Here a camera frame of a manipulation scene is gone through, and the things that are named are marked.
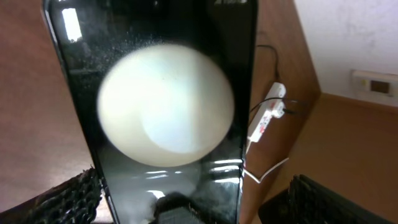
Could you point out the white wall outlet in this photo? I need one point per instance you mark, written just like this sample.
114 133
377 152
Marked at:
375 87

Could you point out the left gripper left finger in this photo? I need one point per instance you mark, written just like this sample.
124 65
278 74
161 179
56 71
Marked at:
74 201

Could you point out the black Galaxy flip phone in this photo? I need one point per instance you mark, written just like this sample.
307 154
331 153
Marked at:
162 90

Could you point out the white power strip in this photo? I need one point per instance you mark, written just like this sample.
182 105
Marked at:
263 115

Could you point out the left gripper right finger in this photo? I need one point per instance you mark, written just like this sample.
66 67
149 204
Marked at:
312 203

